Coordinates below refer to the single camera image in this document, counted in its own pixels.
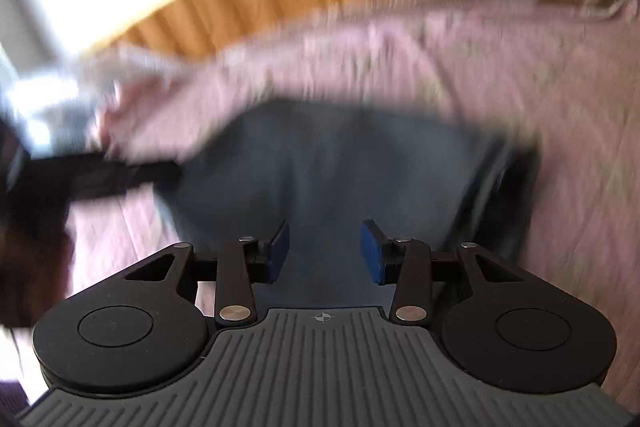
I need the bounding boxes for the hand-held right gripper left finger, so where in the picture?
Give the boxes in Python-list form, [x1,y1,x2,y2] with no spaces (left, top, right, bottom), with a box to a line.
[125,221,291,328]

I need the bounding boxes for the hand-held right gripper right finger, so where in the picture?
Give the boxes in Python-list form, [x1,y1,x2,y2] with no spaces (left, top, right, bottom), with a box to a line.
[361,219,523,327]

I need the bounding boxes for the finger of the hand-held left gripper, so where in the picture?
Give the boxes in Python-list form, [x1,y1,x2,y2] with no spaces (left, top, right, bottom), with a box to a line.
[70,157,181,202]

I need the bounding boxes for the grey pants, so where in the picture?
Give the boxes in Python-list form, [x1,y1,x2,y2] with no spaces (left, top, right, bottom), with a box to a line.
[152,99,543,308]

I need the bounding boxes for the pink bear print blanket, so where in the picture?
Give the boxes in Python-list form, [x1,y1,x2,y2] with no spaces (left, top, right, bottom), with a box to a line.
[10,0,640,388]

